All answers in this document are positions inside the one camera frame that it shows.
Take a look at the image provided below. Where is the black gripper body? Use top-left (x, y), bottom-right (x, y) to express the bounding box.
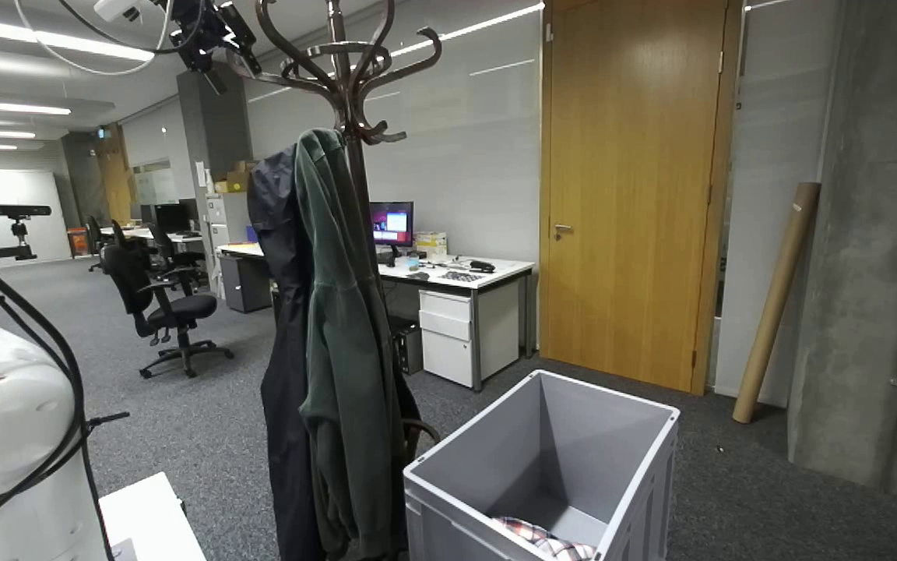
top-left (166, 0), bottom-right (229, 75)

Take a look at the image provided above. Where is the green hoodie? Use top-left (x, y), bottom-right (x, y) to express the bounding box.
top-left (288, 128), bottom-right (414, 561)

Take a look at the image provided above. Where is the dark wooden coat rack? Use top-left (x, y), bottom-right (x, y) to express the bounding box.
top-left (225, 0), bottom-right (445, 455)

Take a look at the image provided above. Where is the light wooden door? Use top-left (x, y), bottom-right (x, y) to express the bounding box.
top-left (539, 0), bottom-right (742, 398)
top-left (93, 122), bottom-right (139, 228)

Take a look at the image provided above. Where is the ceiling LED strip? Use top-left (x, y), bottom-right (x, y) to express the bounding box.
top-left (389, 0), bottom-right (549, 61)

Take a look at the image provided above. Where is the lit computer monitor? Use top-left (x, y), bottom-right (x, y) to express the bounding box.
top-left (368, 200), bottom-right (416, 254)

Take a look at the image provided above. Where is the grey drawer cabinet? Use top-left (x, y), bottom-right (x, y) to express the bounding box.
top-left (216, 239), bottom-right (276, 319)

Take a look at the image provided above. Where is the black office chair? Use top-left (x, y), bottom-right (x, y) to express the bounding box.
top-left (93, 219), bottom-right (238, 383)

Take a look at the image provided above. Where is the yellow desk item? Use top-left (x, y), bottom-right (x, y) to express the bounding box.
top-left (419, 228), bottom-right (451, 262)

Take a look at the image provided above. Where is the grey plastic crate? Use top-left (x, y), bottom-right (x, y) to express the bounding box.
top-left (400, 367), bottom-right (681, 561)

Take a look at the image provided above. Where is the patterned cloth in crate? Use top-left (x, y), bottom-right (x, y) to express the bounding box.
top-left (488, 516), bottom-right (601, 561)

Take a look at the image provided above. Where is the long cardboard tube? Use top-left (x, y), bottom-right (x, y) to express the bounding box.
top-left (728, 182), bottom-right (824, 427)

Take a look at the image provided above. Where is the thin white gripper cable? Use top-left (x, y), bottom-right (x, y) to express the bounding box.
top-left (9, 0), bottom-right (176, 82)

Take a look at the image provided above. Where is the black camera stand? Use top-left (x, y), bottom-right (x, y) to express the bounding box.
top-left (0, 200), bottom-right (55, 265)

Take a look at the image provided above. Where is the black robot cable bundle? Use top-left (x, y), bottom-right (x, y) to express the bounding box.
top-left (0, 230), bottom-right (135, 561)

